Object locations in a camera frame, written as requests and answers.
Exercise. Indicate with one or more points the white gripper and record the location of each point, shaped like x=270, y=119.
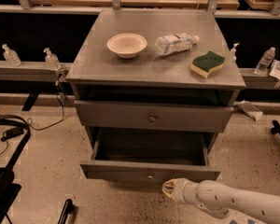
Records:
x=182, y=190

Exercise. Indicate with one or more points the grey drawer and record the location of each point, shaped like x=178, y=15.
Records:
x=148, y=156
x=193, y=118

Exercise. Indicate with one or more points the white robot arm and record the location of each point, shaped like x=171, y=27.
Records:
x=217, y=200

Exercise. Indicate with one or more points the grey wooden drawer cabinet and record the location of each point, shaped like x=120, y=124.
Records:
x=98, y=74

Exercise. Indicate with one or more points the grey top drawer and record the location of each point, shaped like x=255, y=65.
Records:
x=193, y=118

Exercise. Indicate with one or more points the black bar bottom floor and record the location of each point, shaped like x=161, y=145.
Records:
x=67, y=214

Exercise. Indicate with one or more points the paper packet on floor ledge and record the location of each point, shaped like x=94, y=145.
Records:
x=250, y=110

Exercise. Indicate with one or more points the green yellow sponge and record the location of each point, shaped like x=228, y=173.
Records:
x=207, y=64

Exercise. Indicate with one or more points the clear plastic water bottle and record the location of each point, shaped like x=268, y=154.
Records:
x=170, y=44

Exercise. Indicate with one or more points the white ceramic bowl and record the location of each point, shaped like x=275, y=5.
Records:
x=127, y=45

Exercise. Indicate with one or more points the small sanitizer bottle behind cabinet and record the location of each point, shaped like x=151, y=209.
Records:
x=233, y=51

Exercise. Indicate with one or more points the upright clear water bottle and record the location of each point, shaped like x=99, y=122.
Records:
x=265, y=61

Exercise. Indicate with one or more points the white plastic packet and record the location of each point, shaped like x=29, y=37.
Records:
x=275, y=69

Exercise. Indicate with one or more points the black power adapter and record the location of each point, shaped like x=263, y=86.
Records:
x=11, y=133

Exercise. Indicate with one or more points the sanitizer pump bottle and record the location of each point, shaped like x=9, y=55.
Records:
x=11, y=56
x=51, y=60

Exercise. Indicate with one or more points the left sanitizer pump bottle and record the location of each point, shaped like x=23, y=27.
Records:
x=11, y=56

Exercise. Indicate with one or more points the black chair frame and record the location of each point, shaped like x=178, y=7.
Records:
x=8, y=189

